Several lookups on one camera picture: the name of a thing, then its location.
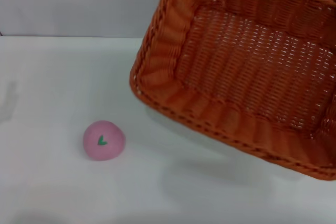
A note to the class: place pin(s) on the pink peach toy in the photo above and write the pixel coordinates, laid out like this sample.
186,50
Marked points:
107,146

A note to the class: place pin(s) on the orange woven plastic basket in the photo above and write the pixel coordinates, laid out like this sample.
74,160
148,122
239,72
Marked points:
236,72

